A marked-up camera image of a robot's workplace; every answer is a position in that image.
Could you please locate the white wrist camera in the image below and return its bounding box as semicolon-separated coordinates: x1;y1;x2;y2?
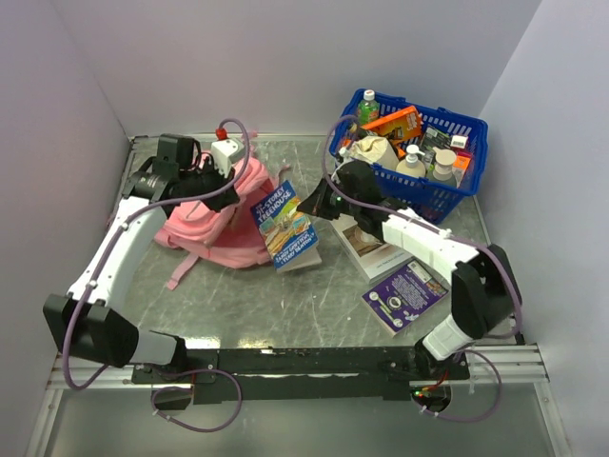
331;147;353;184
209;128;245;178

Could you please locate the grey pump bottle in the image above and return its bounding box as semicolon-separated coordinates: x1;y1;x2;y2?
426;147;458;188

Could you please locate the orange box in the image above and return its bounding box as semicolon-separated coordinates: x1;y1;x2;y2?
363;105;422;145

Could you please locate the blue plastic basket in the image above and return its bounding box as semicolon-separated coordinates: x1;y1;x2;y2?
329;89;488;224

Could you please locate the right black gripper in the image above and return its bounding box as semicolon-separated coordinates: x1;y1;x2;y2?
298;174;360;221

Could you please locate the blue treehouse book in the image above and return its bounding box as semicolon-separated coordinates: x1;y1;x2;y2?
250;181;322;272

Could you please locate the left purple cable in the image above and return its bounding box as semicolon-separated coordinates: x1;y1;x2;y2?
61;117;252;433

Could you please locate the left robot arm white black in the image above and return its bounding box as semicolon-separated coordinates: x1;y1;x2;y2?
43;134;245;383

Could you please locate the pink student backpack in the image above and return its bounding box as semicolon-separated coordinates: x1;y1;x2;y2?
104;128;291;291

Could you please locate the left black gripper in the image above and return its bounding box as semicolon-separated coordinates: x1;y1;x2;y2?
180;156;241;213

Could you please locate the green drink bottle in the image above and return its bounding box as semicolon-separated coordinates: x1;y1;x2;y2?
357;89;380;126

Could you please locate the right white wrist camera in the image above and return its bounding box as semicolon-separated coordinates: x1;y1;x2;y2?
331;147;353;184

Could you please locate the white coffee cover book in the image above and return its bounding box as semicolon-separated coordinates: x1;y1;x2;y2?
330;215;411;284

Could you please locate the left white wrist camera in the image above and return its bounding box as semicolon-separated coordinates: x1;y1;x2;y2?
209;128;245;178

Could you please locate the purple book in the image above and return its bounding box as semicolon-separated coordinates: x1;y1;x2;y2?
362;257;448;336

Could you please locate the white pump soap bottle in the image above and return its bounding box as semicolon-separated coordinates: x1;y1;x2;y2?
395;144;426;178

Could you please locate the beige crumpled bag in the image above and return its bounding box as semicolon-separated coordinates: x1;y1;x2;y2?
343;136;399;170

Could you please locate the dark green packet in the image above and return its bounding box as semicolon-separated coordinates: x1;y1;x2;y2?
420;126;451;151

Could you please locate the small orange packet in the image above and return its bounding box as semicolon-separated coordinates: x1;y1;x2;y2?
452;154;472;186

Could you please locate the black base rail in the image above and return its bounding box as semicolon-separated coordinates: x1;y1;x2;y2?
131;347;470;405

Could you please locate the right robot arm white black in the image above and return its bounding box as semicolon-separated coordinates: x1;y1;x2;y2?
298;160;522;379

